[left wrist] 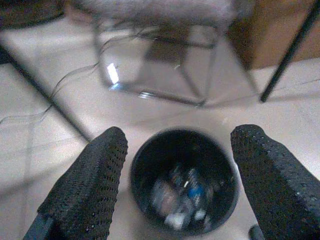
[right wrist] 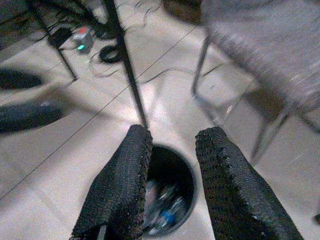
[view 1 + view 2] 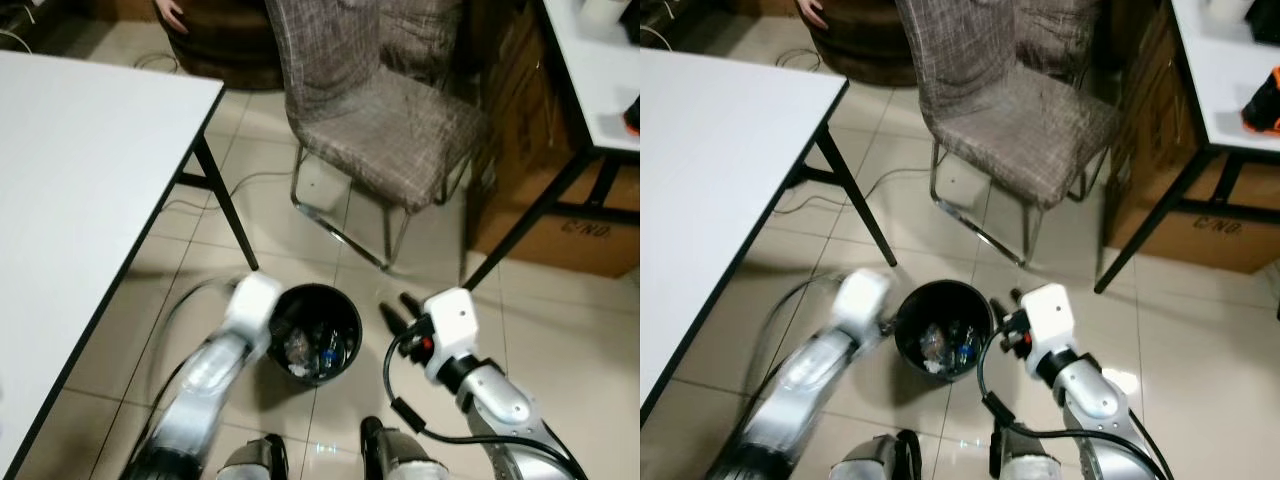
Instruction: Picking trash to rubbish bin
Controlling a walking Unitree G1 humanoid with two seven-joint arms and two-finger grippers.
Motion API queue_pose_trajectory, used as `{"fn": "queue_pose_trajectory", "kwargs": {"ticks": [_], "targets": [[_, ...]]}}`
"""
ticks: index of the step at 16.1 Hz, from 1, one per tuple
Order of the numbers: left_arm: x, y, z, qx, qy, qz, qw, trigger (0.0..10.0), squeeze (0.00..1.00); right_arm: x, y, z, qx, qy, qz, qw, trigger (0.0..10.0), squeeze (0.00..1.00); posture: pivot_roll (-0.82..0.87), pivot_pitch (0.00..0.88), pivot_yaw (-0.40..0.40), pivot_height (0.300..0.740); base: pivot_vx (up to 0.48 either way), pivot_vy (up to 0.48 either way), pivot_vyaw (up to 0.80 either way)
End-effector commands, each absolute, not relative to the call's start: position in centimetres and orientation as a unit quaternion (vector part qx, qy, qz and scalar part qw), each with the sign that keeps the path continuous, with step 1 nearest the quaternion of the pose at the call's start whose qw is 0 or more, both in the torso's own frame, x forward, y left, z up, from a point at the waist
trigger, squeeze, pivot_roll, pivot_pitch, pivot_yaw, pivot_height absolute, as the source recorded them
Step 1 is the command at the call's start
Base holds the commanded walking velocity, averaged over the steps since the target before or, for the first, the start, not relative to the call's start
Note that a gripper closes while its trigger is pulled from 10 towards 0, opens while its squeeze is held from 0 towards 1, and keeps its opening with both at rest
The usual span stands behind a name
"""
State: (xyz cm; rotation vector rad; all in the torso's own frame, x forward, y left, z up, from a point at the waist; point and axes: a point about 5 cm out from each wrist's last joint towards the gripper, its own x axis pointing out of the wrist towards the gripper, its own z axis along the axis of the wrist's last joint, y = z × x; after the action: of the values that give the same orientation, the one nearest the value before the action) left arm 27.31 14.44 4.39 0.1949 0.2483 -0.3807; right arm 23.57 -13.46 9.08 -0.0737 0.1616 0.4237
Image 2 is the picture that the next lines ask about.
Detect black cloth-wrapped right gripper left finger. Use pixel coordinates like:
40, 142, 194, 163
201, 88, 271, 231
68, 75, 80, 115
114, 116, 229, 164
71, 124, 154, 240

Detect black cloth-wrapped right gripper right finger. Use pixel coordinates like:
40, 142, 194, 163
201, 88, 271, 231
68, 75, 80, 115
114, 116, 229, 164
194, 126, 305, 240

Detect round black rubbish bin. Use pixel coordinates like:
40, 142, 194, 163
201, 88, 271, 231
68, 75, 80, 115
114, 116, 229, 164
142, 143, 201, 237

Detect clear bottle with blue label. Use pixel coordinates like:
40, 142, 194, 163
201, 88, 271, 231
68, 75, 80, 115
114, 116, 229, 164
144, 179, 189, 230

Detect thick black table leg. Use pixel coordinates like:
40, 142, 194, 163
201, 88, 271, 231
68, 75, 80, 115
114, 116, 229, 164
103, 0, 152, 132

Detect thin black table leg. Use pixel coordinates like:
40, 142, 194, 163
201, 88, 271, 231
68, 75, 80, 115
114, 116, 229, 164
27, 0, 79, 82

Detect grey device with lights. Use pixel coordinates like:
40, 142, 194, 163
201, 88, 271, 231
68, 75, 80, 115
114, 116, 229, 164
72, 26, 95, 53

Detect black power adapter box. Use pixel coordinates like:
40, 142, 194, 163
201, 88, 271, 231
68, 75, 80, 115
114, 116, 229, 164
47, 26, 74, 49

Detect loose black floor cable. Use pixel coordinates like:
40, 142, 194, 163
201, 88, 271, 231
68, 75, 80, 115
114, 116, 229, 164
86, 51, 226, 85

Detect coiled black cable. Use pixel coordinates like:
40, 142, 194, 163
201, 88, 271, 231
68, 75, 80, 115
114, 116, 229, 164
99, 44, 123, 64

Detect chair with chrome frame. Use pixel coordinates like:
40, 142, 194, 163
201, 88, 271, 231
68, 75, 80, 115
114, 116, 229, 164
191, 0, 320, 161

